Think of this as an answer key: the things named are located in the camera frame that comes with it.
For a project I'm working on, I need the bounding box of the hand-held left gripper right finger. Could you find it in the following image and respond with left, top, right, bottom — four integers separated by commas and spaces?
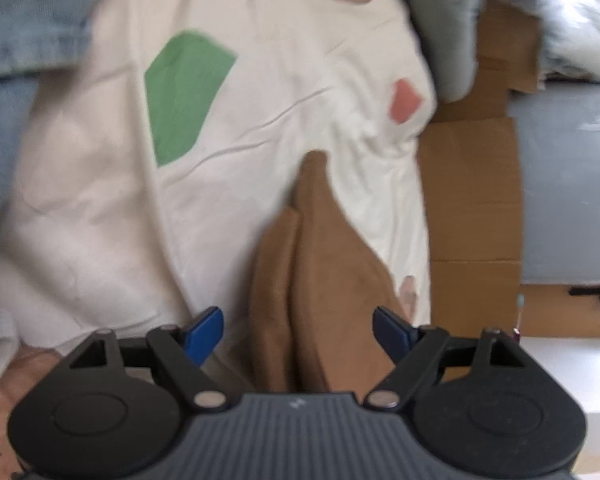
364, 306, 536, 412

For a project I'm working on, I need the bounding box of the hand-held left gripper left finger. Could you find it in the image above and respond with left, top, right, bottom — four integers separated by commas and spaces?
67, 306, 228, 413

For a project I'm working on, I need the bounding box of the brown printed t-shirt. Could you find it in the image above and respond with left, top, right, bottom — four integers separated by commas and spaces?
247, 150, 413, 393

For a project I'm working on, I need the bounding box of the flattened cardboard sheet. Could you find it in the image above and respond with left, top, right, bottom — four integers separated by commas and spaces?
417, 0, 600, 338

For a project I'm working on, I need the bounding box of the cream printed bear blanket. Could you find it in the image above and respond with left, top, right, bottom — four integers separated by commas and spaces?
0, 0, 438, 396

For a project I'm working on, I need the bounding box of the grey neck pillow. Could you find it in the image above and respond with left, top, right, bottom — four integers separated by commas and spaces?
407, 0, 486, 103

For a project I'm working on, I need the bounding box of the blue denim garment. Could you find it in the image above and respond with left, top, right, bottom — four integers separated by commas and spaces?
0, 0, 141, 261

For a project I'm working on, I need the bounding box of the white pillow in plastic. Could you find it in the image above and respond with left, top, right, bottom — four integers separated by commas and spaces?
480, 0, 600, 83

